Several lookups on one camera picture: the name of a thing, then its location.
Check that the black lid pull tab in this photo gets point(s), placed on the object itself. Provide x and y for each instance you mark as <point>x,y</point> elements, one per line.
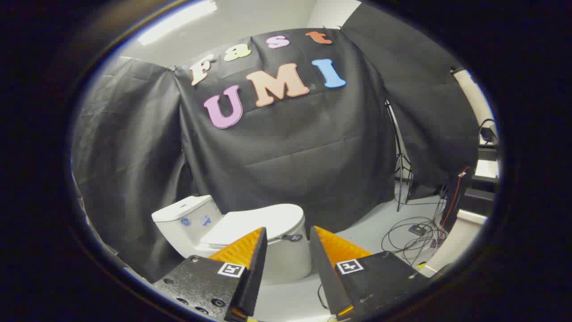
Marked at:
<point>292,238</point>

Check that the white panel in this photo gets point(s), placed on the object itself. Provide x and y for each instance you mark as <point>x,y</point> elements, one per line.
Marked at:
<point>473,96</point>

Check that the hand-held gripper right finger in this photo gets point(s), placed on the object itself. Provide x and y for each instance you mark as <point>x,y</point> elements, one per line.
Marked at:
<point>324,273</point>

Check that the black equipment case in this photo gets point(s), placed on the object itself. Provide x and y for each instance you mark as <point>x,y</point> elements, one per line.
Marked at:
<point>456,201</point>

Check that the white toilet lid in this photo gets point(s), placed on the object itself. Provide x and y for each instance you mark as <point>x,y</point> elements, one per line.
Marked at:
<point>254,221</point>

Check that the black power adapter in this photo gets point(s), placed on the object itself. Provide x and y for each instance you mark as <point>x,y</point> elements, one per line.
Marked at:
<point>418,230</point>

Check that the white toilet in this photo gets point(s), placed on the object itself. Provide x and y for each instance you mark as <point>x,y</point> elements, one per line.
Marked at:
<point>178,230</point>

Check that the black tripod stand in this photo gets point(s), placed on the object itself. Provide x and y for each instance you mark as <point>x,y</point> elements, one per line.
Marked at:
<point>401,179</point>

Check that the black shelf unit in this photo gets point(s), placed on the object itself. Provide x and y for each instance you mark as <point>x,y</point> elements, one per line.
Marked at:
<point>480,199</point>

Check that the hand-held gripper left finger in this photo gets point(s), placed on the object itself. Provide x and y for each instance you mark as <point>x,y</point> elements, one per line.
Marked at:
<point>255,277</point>

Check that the black backdrop cloth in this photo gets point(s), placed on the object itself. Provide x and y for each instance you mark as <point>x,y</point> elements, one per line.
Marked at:
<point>290,156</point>

